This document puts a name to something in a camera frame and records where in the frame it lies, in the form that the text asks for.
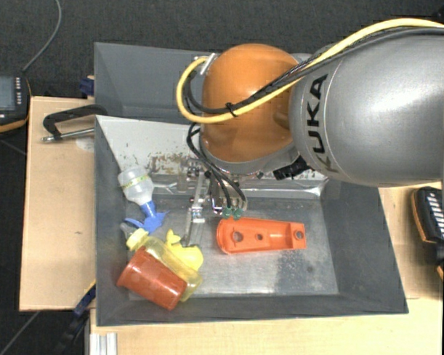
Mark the grey metal bin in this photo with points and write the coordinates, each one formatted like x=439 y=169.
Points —
x=276 y=277

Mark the orange plastic holder with holes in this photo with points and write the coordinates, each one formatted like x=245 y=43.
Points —
x=260 y=237

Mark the yellow toy duck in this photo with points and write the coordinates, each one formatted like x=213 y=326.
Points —
x=190 y=255

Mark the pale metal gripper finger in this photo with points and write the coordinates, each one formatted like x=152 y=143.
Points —
x=188 y=228
x=197 y=230

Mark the red plastic cup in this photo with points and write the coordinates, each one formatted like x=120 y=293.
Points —
x=151 y=280

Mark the clear spray bottle blue nozzle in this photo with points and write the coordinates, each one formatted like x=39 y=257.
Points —
x=136 y=186

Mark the pale wood board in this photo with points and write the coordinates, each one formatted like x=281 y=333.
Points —
x=57 y=211

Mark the yellow clear plastic bottle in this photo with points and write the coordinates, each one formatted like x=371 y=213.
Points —
x=157 y=249

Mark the black cylinder on white bracket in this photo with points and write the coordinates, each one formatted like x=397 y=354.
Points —
x=288 y=170

